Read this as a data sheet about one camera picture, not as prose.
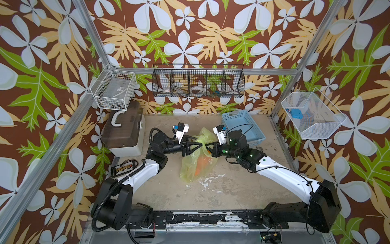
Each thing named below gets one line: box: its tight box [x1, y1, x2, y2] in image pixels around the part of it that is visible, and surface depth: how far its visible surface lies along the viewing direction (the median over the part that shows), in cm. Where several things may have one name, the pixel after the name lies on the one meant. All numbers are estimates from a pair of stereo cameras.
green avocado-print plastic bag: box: [179, 126, 219, 183], surface depth 82 cm
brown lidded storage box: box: [101, 100, 146, 158], surface depth 92 cm
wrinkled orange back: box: [195, 156, 209, 177], surface depth 84 cm
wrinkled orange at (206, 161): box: [201, 156, 212, 167], surface depth 84 cm
